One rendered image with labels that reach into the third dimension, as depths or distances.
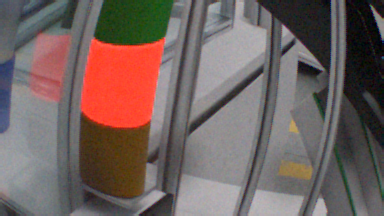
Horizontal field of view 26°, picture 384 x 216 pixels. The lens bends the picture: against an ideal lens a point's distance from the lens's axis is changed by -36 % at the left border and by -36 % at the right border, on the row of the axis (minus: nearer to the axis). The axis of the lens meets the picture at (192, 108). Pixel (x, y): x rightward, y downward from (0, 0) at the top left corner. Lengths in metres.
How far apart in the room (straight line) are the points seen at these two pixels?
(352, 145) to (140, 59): 0.60
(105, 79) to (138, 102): 0.03
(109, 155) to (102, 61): 0.06
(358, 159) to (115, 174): 0.59
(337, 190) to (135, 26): 0.51
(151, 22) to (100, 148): 0.08
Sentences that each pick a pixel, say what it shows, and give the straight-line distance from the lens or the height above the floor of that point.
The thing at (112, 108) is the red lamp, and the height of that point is 1.32.
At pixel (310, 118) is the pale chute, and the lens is 1.11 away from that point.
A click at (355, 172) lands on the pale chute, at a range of 1.23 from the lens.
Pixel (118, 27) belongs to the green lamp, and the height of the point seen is 1.37.
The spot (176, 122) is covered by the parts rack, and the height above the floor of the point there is 1.16.
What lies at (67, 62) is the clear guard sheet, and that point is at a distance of 0.67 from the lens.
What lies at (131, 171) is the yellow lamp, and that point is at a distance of 0.70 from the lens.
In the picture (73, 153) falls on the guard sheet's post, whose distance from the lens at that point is 0.71.
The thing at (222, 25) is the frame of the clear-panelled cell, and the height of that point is 0.89.
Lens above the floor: 1.56
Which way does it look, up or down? 20 degrees down
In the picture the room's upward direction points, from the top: 9 degrees clockwise
